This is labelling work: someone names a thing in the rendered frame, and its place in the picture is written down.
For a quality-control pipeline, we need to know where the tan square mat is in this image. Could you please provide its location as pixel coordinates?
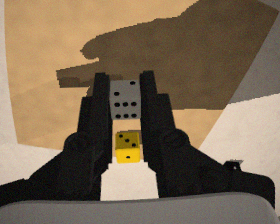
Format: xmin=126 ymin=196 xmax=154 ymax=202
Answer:
xmin=4 ymin=0 xmax=279 ymax=150

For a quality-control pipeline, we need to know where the black die with grey pips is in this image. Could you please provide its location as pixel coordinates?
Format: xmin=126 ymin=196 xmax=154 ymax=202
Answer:
xmin=223 ymin=161 xmax=242 ymax=171

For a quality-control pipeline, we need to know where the white die with black pips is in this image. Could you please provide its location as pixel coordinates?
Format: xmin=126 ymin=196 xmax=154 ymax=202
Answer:
xmin=109 ymin=80 xmax=141 ymax=120

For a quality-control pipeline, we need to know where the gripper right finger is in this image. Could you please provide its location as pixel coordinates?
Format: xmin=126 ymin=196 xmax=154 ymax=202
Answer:
xmin=139 ymin=71 xmax=275 ymax=210

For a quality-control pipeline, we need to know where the yellow die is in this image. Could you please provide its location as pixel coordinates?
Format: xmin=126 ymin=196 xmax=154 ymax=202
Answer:
xmin=115 ymin=132 xmax=140 ymax=163

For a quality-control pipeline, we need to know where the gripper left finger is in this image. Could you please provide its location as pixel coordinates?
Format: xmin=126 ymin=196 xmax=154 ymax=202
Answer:
xmin=0 ymin=72 xmax=113 ymax=207

